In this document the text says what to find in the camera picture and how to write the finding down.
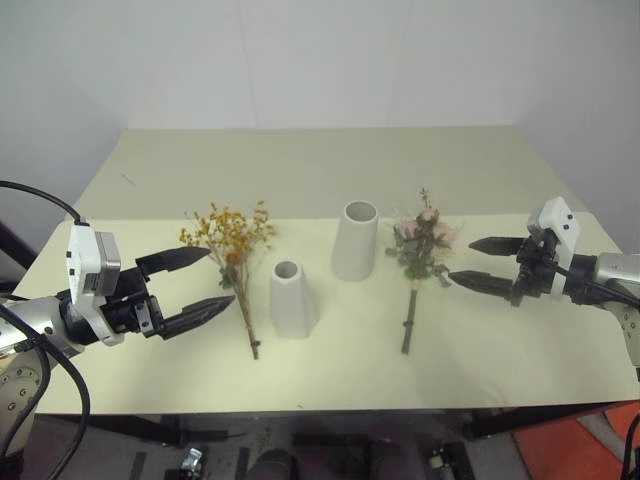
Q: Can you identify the tall white round vase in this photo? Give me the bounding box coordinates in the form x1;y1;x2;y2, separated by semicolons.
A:
331;200;380;283

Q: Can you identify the silver caster wheel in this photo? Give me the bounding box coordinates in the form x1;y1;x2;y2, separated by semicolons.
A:
180;445;204;472

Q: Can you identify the dark rounded shape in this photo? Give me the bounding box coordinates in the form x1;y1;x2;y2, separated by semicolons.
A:
247;447;302;480

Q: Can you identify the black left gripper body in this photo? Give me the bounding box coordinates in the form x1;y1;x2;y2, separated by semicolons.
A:
101;266;167;342

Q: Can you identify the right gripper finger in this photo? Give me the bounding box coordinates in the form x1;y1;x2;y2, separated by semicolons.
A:
468;236;526;258
447;269;517;301

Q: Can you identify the pink rose bouquet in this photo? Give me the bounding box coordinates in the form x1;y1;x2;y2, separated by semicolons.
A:
384;187;466;356

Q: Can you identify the short white angular vase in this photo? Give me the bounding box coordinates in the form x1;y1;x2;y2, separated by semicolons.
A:
269;259;318;341

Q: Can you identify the yellow dried flower bouquet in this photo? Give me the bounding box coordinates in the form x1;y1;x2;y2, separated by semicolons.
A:
179;199;277;361

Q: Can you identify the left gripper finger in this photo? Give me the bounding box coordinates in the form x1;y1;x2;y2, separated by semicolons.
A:
135;245;213;280
161;294;237;342

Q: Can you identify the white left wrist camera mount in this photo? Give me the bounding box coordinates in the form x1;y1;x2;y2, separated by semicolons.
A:
65;221;125;347

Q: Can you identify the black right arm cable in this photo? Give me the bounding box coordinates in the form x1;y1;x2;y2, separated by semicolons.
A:
553;263;640;307

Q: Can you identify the black table frame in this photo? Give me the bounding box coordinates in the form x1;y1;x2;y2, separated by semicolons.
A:
83;399;619;447

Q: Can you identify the orange floor object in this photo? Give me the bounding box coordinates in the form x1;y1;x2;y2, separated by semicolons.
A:
513;399;640;480

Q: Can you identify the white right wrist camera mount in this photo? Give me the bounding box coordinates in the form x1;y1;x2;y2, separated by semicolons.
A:
528;195;582;302

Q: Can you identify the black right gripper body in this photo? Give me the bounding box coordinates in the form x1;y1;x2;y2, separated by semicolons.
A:
508;229;560;308

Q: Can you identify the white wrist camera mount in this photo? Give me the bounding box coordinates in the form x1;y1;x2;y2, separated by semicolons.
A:
65;221;125;347
528;195;582;302

